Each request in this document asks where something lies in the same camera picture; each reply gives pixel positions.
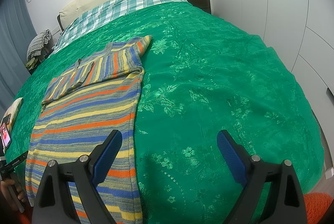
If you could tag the grey checked cloth pile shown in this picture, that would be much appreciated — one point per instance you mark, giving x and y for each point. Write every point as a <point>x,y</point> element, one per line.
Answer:
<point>38,49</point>

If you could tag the orange fluffy rug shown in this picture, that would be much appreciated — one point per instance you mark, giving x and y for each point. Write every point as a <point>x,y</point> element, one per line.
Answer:
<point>316,205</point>

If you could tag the white wardrobe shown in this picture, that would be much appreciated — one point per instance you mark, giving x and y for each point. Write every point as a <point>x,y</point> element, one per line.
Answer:
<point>301,32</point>

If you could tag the blue-grey curtain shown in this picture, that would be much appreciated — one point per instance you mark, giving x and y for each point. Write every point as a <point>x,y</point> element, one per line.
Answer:
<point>17,31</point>

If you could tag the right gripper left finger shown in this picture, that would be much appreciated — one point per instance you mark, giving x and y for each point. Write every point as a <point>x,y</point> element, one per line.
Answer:
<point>54,203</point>

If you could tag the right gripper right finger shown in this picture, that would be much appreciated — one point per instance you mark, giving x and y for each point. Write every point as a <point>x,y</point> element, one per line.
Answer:
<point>285,200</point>

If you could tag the dark smartphone on pillow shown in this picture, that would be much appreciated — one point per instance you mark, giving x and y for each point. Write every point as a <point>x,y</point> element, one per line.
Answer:
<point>6,119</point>

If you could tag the green floral bedspread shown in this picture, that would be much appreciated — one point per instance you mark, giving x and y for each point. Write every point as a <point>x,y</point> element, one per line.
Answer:
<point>201,75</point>

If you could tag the smartphone with lit screen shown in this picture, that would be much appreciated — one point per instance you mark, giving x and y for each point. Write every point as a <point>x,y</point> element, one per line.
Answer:
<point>5,135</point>

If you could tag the dark wooden nightstand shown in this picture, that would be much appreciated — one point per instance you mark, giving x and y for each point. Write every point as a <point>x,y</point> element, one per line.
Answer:
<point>204,5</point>

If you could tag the striped knitted sweater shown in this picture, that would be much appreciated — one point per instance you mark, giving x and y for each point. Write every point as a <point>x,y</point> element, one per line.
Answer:
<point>80,108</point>

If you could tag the teal plaid bed sheet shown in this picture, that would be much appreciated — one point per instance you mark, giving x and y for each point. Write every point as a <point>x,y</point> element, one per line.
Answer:
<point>100,16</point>

